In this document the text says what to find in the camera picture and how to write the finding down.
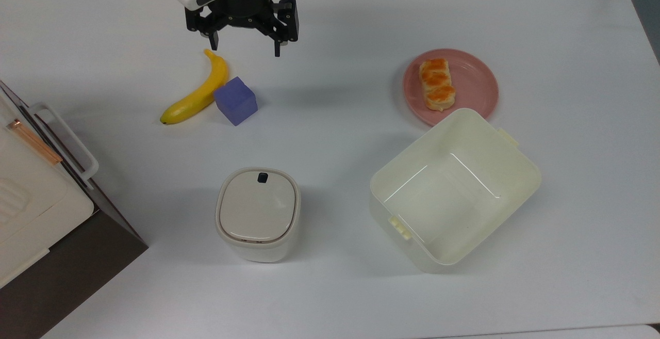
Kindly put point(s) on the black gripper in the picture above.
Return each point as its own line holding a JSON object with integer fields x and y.
{"x": 242, "y": 11}

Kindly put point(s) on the beige trash can lid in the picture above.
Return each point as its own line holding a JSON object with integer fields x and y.
{"x": 258, "y": 207}

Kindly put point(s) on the black trash can button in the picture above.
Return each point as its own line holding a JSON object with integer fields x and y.
{"x": 262, "y": 177}

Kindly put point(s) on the beige trash can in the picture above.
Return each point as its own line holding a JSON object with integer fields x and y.
{"x": 258, "y": 251}

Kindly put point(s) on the purple cube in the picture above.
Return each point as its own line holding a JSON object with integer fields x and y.
{"x": 235, "y": 100}

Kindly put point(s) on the yellow toy banana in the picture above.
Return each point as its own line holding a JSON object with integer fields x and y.
{"x": 198, "y": 96}

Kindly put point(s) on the toy bread roll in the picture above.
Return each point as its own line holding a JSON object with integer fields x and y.
{"x": 437, "y": 85}

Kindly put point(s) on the pink plate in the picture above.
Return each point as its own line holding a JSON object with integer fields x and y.
{"x": 474, "y": 89}

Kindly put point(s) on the orange strip on appliance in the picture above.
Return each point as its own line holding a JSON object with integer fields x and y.
{"x": 33, "y": 142}

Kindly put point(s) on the white square plastic container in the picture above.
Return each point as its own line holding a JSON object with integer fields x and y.
{"x": 454, "y": 194}

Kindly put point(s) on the cream appliance box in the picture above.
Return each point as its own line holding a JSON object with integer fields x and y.
{"x": 31, "y": 210}

